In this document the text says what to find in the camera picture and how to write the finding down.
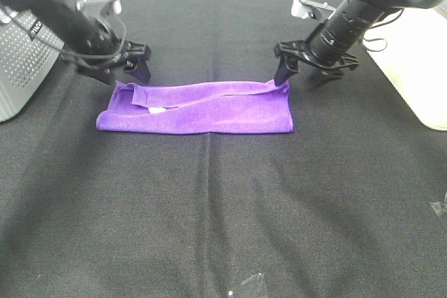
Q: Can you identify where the grey perforated laundry basket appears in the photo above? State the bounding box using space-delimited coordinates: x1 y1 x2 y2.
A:
1 8 64 122

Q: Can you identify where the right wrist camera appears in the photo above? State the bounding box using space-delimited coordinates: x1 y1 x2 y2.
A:
291 0 336 22

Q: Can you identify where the clear tape piece right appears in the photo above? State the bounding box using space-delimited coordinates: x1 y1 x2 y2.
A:
430 194 447 218

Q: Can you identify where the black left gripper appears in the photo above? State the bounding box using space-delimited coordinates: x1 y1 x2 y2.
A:
77 40 151 85

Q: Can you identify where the clear tape piece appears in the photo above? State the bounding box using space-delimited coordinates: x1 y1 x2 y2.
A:
430 194 447 218
227 273 268 298

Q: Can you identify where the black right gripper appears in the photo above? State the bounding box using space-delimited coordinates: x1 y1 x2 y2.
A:
274 40 360 91

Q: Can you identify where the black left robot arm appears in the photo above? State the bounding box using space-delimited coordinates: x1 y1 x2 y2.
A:
1 0 151 84

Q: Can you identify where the clear tape piece bottom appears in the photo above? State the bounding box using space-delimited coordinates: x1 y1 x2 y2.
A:
227 273 268 298

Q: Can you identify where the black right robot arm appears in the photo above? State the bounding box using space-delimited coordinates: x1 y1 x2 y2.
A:
274 0 443 88

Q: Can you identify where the white storage bin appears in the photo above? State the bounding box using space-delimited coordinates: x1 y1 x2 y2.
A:
362 1 446 131

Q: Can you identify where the purple microfiber towel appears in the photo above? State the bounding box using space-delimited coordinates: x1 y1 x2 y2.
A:
96 81 293 135

